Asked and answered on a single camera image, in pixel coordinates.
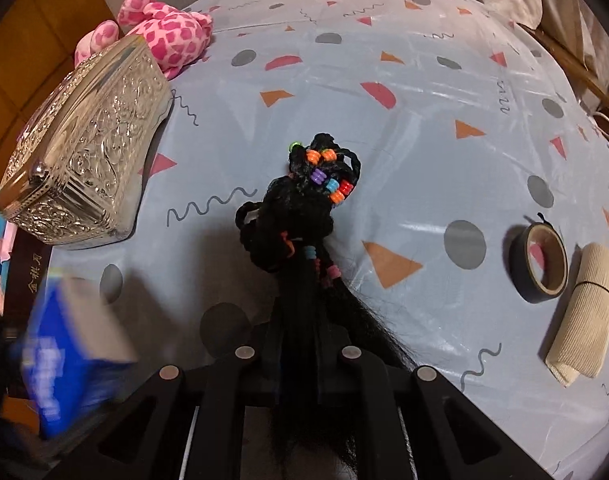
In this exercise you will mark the patterned light blue tablecloth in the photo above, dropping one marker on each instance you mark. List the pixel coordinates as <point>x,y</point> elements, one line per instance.
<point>384,160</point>

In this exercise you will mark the beige bandage roll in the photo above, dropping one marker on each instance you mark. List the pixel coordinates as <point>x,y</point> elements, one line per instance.
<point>584,310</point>

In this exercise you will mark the silver ornate box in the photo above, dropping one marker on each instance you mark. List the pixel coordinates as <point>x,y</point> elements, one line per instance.
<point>84,160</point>

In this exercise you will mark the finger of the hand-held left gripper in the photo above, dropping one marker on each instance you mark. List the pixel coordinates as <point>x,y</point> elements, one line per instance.
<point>4,420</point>

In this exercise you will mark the black braided beaded wig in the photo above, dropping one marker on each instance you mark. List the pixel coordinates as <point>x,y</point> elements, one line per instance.
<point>294,210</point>

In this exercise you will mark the dark brown box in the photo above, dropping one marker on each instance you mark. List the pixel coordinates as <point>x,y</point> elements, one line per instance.
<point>32,280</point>

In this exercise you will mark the white round hoop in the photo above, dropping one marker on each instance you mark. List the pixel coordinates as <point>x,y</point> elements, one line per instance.
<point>604,125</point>

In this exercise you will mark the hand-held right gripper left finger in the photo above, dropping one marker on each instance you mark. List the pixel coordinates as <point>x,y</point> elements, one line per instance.
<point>264,360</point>

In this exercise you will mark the black tape roll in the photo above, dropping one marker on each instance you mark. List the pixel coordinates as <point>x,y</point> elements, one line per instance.
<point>517,260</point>

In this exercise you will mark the pink spotted plush toy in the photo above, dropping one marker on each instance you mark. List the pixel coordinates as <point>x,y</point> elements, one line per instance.
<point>169,35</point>

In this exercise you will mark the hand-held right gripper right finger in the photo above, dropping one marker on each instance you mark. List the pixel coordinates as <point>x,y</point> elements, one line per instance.
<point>369,370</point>

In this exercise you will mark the blue and white tissue packet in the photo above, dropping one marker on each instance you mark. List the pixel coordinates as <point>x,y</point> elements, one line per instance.
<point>59,370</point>

